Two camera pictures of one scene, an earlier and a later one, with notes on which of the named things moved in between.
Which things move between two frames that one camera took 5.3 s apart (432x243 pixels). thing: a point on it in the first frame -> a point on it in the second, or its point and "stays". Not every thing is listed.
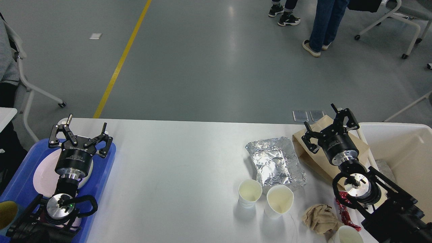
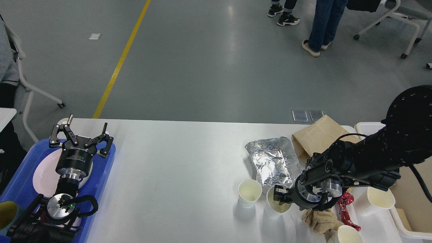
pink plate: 45,181 stays
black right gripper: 336,144 -> 316,195
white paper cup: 279,200 stays
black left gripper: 75,160 stays
